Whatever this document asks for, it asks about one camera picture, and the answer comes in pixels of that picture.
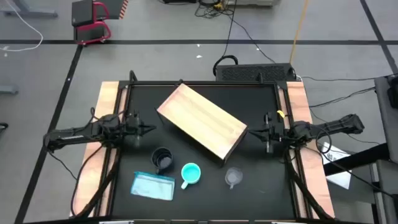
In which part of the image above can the white paper sheet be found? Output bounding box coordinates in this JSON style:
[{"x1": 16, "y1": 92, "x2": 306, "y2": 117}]
[{"x1": 322, "y1": 141, "x2": 352, "y2": 190}]

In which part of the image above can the black looped floor cable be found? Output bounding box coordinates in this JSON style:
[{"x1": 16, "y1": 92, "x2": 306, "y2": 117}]
[{"x1": 213, "y1": 0, "x2": 239, "y2": 77}]

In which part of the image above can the wooden board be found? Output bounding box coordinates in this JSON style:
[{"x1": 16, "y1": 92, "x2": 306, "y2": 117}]
[{"x1": 154, "y1": 82, "x2": 249, "y2": 169}]

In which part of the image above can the grey side desk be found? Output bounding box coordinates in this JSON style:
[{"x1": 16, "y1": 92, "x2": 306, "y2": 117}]
[{"x1": 374, "y1": 74, "x2": 398, "y2": 224}]

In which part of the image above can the grey metal floor leg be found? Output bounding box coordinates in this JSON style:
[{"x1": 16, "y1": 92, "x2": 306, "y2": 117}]
[{"x1": 0, "y1": 0, "x2": 58, "y2": 18}]

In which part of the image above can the white cable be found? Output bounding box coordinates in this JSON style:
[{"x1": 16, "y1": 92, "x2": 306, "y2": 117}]
[{"x1": 0, "y1": 0, "x2": 44, "y2": 52}]

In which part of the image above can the clear glass cup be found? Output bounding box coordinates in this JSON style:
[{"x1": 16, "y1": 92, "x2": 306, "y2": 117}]
[{"x1": 224, "y1": 166, "x2": 244, "y2": 190}]

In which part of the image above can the tangled cable bundle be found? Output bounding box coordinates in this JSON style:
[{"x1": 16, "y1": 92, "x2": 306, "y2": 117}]
[{"x1": 194, "y1": 0, "x2": 236, "y2": 19}]

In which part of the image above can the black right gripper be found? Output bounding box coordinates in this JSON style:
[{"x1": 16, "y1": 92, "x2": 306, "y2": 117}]
[{"x1": 248, "y1": 111, "x2": 287, "y2": 154}]

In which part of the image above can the black table frame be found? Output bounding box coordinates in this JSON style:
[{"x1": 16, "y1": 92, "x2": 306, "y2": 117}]
[{"x1": 70, "y1": 70, "x2": 335, "y2": 222}]

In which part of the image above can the red and black cart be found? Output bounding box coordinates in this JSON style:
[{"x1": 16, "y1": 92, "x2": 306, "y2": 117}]
[{"x1": 71, "y1": 0, "x2": 112, "y2": 46}]

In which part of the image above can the yellow cable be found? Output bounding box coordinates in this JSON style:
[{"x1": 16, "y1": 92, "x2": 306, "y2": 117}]
[{"x1": 289, "y1": 0, "x2": 310, "y2": 65}]

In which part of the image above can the dark blue mug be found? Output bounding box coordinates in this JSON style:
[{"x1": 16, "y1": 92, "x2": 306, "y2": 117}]
[{"x1": 150, "y1": 146, "x2": 175, "y2": 175}]

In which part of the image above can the black mat with orange stripes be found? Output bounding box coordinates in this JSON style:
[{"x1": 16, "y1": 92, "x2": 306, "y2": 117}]
[{"x1": 104, "y1": 0, "x2": 129, "y2": 20}]

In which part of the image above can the teal mug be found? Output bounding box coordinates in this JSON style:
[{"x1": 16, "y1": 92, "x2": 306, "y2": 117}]
[{"x1": 180, "y1": 162, "x2": 202, "y2": 190}]

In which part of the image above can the blue plastic pouch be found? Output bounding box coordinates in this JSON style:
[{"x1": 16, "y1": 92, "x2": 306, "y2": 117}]
[{"x1": 130, "y1": 170, "x2": 176, "y2": 202}]

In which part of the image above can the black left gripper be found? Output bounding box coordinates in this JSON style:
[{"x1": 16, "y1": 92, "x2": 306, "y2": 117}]
[{"x1": 124, "y1": 109, "x2": 157, "y2": 147}]

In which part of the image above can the black computer case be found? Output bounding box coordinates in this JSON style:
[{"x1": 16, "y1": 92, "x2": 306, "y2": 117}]
[{"x1": 214, "y1": 63, "x2": 298, "y2": 82}]

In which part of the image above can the thin black floor cable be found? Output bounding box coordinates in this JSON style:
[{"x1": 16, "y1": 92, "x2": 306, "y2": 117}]
[{"x1": 231, "y1": 17, "x2": 277, "y2": 64}]

